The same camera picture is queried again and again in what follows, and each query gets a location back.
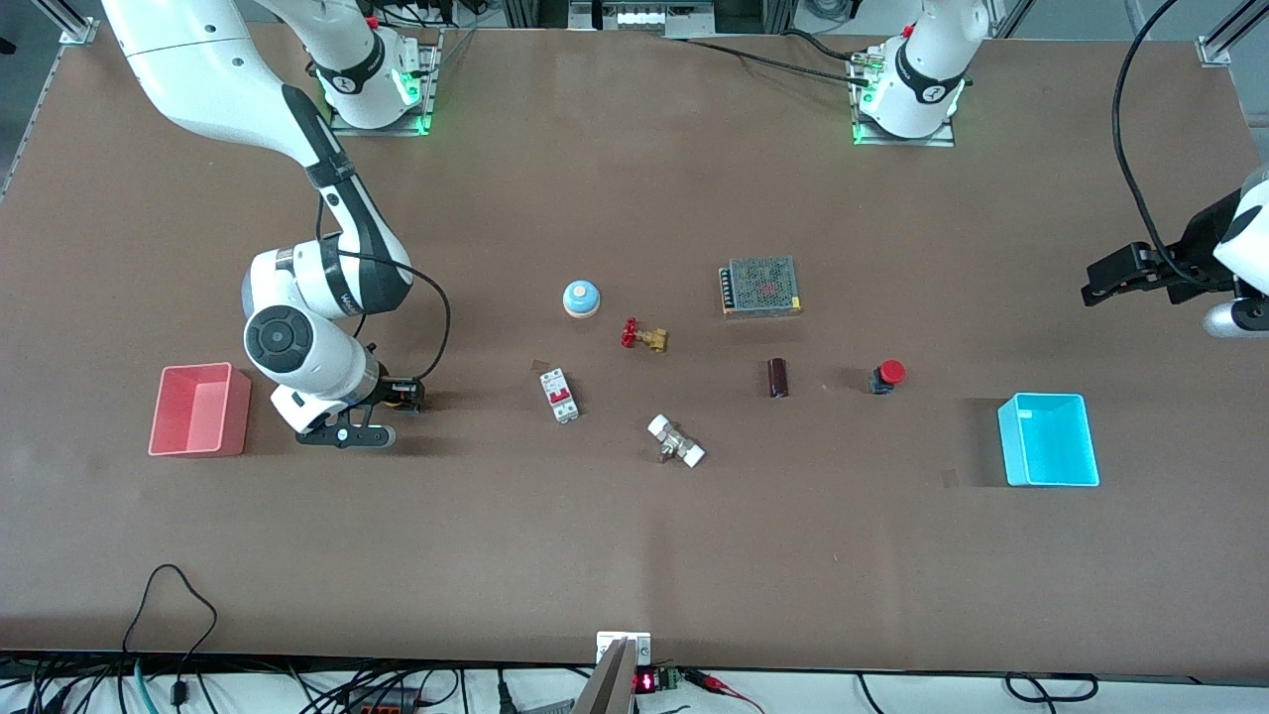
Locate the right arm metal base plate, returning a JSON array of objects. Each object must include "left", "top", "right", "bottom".
[{"left": 329, "top": 28, "right": 442, "bottom": 137}]

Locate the brass valve red handle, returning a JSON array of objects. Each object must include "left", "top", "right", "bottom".
[{"left": 621, "top": 317, "right": 670, "bottom": 354}]

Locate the pink plastic bin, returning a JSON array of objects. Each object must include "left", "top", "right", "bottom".
[{"left": 149, "top": 362, "right": 252, "bottom": 458}]

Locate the black cable to arm base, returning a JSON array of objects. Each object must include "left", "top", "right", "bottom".
[{"left": 684, "top": 30, "right": 878, "bottom": 90}]

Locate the cyan plastic bin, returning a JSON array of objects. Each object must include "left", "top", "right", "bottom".
[{"left": 997, "top": 393, "right": 1101, "bottom": 488}]

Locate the black coiled cable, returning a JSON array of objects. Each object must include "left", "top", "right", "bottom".
[{"left": 1004, "top": 672, "right": 1099, "bottom": 703}]

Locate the aluminium frame profile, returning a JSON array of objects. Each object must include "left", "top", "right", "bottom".
[
  {"left": 30, "top": 0, "right": 100, "bottom": 46},
  {"left": 1198, "top": 0, "right": 1269, "bottom": 68}
]

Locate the white metal bracket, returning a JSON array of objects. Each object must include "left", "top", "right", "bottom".
[{"left": 596, "top": 631, "right": 652, "bottom": 665}]

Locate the white-capped metal pipe fitting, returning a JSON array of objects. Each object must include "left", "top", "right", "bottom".
[{"left": 646, "top": 414, "right": 706, "bottom": 469}]

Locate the black power strip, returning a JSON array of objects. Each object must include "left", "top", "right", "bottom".
[{"left": 337, "top": 689, "right": 422, "bottom": 714}]

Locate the white red circuit breaker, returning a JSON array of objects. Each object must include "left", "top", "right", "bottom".
[{"left": 539, "top": 368, "right": 582, "bottom": 424}]

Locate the metal mesh power supply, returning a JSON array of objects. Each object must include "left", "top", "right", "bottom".
[{"left": 720, "top": 256, "right": 802, "bottom": 318}]

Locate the red clip lead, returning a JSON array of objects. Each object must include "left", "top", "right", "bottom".
[{"left": 684, "top": 669, "right": 764, "bottom": 713}]

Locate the grey metal bar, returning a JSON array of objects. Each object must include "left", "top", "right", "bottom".
[{"left": 573, "top": 638, "right": 635, "bottom": 714}]

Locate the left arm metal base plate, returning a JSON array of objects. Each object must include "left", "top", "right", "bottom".
[{"left": 853, "top": 50, "right": 956, "bottom": 148}]

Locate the grey equipment box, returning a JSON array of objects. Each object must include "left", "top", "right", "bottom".
[{"left": 570, "top": 0, "right": 715, "bottom": 36}]

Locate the black looped thin cable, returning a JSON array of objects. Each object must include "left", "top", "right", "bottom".
[{"left": 122, "top": 564, "right": 219, "bottom": 685}]

